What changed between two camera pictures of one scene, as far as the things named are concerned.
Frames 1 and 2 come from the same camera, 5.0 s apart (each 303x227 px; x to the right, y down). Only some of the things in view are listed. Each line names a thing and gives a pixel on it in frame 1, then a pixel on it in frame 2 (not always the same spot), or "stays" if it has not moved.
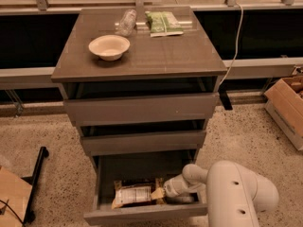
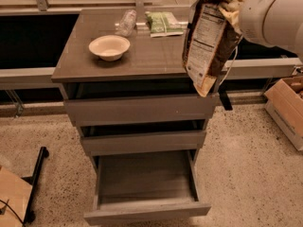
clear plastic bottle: (127, 24) stays
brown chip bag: (136, 194) -> (212, 33)
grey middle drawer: (145, 142) stays
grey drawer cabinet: (139, 83) stays
